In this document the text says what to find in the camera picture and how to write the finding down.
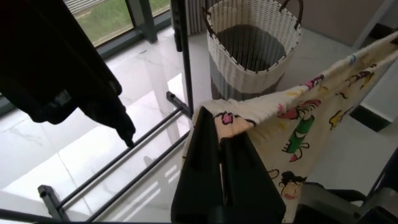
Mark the black garment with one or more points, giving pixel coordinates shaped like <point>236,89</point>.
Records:
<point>46,62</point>

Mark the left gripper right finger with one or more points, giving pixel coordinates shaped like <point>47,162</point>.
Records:
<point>252,186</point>

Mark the white laundry basket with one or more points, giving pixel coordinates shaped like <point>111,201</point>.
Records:
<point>248,77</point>

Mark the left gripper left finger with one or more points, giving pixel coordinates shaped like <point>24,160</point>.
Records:
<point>199,186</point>

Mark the cream printed garment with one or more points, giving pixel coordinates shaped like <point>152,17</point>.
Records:
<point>311,124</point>

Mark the window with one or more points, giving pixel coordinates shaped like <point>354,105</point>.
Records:
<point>109,18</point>

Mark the beige curtain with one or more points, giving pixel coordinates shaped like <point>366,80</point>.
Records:
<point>194,15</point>

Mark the black clothes rack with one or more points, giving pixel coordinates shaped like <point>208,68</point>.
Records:
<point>186,62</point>

